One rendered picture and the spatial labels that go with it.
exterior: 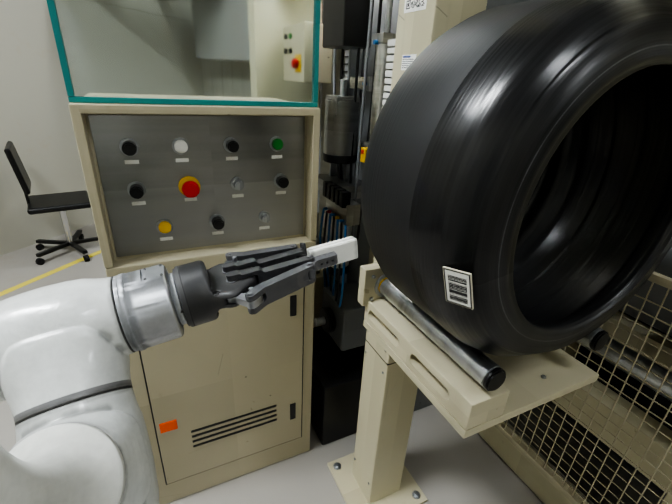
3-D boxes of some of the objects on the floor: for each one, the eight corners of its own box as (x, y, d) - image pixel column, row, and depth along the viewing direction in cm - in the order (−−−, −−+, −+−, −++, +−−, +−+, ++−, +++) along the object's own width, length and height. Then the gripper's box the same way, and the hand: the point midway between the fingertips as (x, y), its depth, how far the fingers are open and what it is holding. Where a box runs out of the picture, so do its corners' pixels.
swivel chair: (82, 234, 332) (58, 135, 298) (125, 247, 313) (105, 143, 278) (13, 257, 288) (-24, 143, 254) (59, 273, 268) (25, 153, 234)
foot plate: (327, 464, 146) (327, 460, 145) (386, 440, 157) (387, 437, 156) (360, 534, 124) (361, 530, 123) (427, 501, 135) (428, 497, 134)
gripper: (174, 299, 39) (379, 239, 47) (165, 249, 49) (333, 207, 57) (192, 355, 42) (380, 291, 50) (181, 297, 53) (337, 252, 61)
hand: (333, 253), depth 53 cm, fingers closed
